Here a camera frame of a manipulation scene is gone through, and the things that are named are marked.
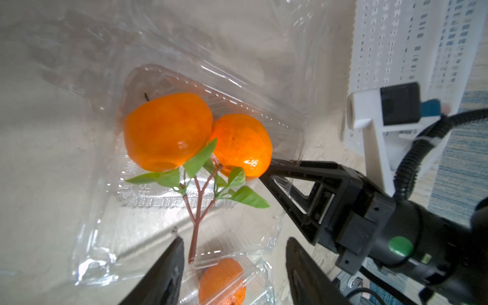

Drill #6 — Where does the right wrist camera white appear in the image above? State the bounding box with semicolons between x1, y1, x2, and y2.
343;83;450;195

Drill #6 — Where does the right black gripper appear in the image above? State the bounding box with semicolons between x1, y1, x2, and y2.
259;159;395;274

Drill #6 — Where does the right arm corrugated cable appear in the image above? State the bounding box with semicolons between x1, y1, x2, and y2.
392;108;488;203

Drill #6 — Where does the orange pair with leaves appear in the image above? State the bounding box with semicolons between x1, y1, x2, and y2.
123;93;273;263

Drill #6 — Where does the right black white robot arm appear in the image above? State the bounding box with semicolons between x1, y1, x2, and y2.
261;160;487;304

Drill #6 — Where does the clear clamshell container back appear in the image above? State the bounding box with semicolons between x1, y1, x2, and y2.
72;1;325;285

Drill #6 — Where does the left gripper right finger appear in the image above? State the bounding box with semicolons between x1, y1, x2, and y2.
285;237;349;305

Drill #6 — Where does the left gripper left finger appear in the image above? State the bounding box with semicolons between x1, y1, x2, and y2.
119;237;184;305

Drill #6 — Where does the clear clamshell container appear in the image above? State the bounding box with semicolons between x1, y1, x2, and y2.
177;250;276;304
72;1;325;285

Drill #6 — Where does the white plastic perforated basket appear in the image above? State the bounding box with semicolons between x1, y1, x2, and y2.
342;1;487;193

